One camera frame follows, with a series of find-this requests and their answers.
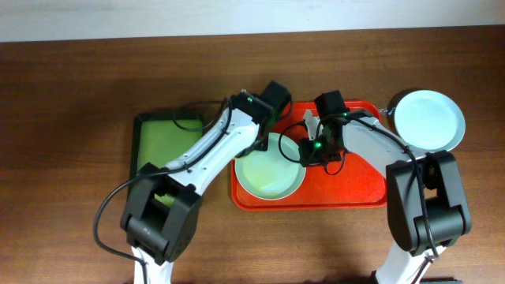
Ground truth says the white plate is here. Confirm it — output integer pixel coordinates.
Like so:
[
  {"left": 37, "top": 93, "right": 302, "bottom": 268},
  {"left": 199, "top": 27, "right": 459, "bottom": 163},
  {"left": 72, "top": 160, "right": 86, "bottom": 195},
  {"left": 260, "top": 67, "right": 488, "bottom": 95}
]
[
  {"left": 393, "top": 90, "right": 466, "bottom": 152},
  {"left": 234, "top": 133, "right": 306, "bottom": 200}
]

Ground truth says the white plate top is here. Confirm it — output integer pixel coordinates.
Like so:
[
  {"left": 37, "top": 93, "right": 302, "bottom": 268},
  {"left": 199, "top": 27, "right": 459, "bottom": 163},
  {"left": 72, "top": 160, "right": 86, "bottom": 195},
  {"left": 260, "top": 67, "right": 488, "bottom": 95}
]
[{"left": 393, "top": 90, "right": 466, "bottom": 152}]

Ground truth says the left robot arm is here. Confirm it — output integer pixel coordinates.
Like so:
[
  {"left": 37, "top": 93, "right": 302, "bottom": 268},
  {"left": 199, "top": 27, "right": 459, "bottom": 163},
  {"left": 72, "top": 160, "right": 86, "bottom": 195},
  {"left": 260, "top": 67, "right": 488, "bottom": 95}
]
[{"left": 120, "top": 81, "right": 292, "bottom": 283}]

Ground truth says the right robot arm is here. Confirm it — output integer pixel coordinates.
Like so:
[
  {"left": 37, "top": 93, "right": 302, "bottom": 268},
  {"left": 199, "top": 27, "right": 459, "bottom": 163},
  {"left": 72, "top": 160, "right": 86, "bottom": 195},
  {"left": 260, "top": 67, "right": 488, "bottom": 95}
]
[{"left": 299, "top": 91, "right": 472, "bottom": 284}]

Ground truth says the red plastic tray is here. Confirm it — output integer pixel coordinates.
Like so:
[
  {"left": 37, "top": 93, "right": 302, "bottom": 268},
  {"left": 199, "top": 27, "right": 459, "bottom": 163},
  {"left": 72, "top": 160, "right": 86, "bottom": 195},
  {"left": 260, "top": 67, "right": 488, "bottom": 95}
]
[{"left": 230, "top": 99, "right": 388, "bottom": 211}]

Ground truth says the green soapy water tray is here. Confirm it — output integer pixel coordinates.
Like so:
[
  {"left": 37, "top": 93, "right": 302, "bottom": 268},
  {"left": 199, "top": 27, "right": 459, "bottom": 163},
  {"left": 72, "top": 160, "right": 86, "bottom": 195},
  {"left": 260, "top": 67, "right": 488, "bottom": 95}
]
[{"left": 129, "top": 111, "right": 204, "bottom": 179}]

